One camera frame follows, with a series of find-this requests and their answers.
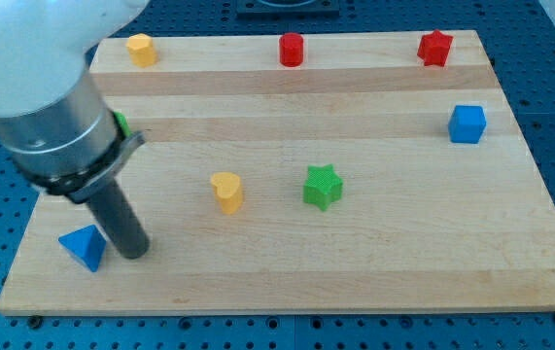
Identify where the green block behind arm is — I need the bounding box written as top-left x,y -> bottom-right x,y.
113,111 -> 132,138

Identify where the green star block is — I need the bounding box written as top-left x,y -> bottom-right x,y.
302,164 -> 343,211

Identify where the blue triangle block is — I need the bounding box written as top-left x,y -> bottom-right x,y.
58,225 -> 106,272

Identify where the blue cube block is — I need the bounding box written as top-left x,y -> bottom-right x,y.
448,105 -> 487,144

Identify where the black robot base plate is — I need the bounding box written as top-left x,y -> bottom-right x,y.
234,0 -> 340,18

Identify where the red cylinder block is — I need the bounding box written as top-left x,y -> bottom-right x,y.
278,32 -> 304,67

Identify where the red star block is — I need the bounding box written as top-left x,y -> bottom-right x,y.
417,29 -> 454,67

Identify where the yellow heart block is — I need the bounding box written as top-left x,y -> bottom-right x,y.
210,172 -> 244,215

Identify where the yellow hexagon block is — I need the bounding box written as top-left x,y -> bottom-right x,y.
125,33 -> 158,68

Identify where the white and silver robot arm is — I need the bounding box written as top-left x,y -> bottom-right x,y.
0,0 -> 150,259

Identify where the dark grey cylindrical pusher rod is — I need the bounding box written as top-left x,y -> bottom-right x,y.
87,181 -> 150,260

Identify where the light wooden board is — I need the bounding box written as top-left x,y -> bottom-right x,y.
0,30 -> 555,317

